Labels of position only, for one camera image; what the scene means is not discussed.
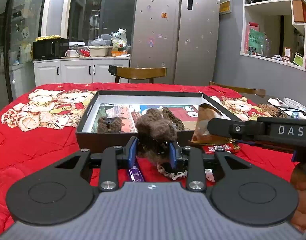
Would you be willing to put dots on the black microwave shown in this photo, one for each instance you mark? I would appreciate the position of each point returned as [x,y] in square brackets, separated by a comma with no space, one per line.
[49,49]

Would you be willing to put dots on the shallow black cardboard box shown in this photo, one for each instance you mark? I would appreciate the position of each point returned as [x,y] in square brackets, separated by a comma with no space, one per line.
[100,140]

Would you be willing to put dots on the white cup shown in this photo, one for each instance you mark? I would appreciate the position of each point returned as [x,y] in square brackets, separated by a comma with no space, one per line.
[71,53]

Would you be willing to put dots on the beige plastic basin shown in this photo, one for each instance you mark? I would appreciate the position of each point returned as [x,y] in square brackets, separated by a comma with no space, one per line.
[100,51]

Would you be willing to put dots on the small green card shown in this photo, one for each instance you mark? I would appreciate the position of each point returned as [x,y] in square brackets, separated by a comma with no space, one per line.
[298,59]

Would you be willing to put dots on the yellow tray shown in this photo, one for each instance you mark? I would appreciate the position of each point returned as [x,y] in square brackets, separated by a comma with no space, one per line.
[46,37]

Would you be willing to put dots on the wooden chair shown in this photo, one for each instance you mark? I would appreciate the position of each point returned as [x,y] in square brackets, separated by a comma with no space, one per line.
[242,90]
[140,72]

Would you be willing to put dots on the white green snack bag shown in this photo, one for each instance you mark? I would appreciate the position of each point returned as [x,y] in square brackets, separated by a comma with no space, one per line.
[118,38]

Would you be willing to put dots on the brown fuzzy hair claw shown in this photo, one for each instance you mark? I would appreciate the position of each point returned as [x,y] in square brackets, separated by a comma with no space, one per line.
[155,130]

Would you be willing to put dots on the yellow wall sign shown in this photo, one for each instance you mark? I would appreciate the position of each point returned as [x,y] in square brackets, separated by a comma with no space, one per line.
[225,6]

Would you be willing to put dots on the brown red box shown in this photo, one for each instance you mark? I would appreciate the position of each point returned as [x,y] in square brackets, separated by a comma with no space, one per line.
[298,11]

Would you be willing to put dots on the grey plastic bag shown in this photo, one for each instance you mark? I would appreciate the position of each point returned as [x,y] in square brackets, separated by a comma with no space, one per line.
[98,42]

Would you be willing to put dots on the brown fuzzy bow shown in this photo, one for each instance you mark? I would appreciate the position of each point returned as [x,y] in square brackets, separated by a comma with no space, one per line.
[109,125]

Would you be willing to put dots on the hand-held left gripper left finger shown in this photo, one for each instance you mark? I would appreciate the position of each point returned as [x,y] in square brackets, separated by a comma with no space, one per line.
[133,153]

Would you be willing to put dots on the orange container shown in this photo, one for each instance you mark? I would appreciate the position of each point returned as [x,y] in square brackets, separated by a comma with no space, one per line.
[119,53]

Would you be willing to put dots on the green and red card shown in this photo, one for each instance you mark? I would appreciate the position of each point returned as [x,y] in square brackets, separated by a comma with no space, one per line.
[255,40]

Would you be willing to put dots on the white cloth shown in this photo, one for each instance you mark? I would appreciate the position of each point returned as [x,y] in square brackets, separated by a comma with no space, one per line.
[277,103]

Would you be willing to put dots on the person's right hand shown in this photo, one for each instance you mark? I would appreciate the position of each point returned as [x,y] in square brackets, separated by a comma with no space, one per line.
[302,182]

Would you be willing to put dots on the purple snack bar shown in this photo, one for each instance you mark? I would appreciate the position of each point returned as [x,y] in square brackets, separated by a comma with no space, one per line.
[136,175]

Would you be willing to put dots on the red plastic bag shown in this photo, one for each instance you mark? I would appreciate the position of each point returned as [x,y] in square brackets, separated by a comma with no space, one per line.
[85,52]

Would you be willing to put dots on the brown triangular packet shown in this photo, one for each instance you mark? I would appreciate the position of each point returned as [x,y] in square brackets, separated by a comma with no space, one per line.
[201,125]

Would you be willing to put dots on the red snack packet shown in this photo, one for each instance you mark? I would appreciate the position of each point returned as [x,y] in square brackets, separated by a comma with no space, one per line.
[227,148]

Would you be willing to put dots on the white cabinet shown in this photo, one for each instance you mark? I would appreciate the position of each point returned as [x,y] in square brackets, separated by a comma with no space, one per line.
[75,71]

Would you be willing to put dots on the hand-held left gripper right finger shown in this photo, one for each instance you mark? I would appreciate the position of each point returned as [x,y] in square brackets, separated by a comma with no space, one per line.
[172,155]

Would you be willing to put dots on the small black cloth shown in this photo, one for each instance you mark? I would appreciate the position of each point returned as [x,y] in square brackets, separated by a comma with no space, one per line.
[112,70]

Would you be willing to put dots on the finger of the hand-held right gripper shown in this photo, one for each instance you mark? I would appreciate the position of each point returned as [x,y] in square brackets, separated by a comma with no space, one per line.
[230,128]
[262,144]

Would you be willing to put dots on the white crocheted lace item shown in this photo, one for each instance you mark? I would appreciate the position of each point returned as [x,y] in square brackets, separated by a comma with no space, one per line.
[172,175]

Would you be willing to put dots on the silver refrigerator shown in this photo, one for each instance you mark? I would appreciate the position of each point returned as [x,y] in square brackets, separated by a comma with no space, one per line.
[167,30]

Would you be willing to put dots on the white wall shelf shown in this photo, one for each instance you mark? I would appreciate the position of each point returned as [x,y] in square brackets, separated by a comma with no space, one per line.
[267,3]

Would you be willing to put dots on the red bear printed blanket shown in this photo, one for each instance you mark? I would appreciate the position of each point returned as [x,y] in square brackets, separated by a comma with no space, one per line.
[43,142]

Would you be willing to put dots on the white device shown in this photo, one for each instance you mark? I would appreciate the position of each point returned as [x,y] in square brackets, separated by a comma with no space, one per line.
[298,105]

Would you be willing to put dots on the glass door with stickers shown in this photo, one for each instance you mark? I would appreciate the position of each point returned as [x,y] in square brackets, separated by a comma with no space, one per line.
[20,30]

